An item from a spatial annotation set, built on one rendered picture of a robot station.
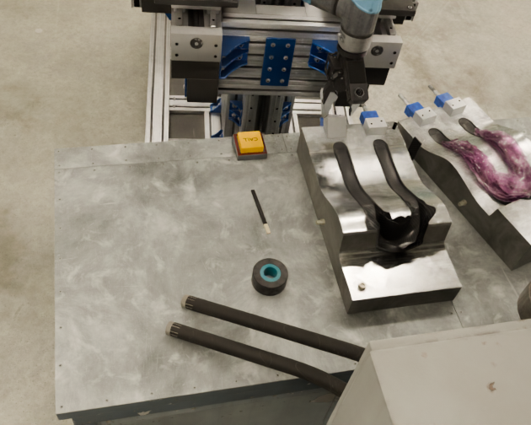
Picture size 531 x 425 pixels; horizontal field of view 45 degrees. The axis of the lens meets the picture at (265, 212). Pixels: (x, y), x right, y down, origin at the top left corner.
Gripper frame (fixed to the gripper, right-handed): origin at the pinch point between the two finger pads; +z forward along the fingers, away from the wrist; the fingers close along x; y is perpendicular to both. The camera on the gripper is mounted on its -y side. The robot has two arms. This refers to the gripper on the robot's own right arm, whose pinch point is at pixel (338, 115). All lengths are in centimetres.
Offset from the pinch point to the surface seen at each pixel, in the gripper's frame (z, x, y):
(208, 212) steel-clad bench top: 14.5, 34.7, -15.8
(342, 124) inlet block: 2.6, -1.4, -0.8
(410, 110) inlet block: 8.0, -24.8, 8.3
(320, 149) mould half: 5.6, 5.2, -6.2
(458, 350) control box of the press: -52, 22, -88
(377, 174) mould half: 6.3, -7.2, -15.1
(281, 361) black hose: 7, 27, -60
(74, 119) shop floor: 95, 74, 103
